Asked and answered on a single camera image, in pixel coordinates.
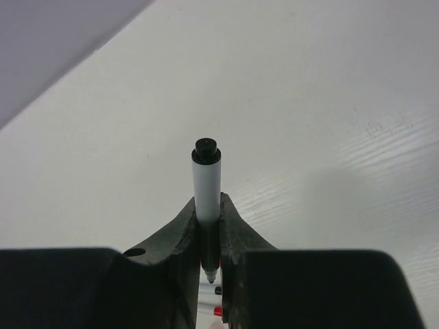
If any black cap whiteboard marker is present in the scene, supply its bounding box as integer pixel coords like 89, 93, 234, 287
198, 284, 222, 296

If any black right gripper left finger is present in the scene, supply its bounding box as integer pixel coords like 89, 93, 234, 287
1, 202, 200, 328

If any red cap whiteboard marker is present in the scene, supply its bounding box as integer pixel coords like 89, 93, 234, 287
198, 303, 223, 317

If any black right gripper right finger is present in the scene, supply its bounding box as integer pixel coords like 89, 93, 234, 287
219, 194, 424, 328

